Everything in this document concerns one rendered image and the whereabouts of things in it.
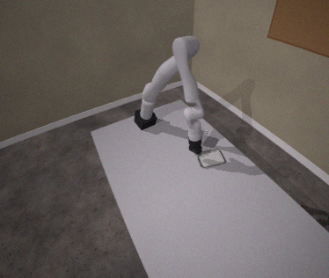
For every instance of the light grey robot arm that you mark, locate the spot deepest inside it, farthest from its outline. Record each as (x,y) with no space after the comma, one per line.
(184,49)

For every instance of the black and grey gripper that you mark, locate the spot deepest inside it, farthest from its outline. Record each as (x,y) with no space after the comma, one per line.
(195,141)

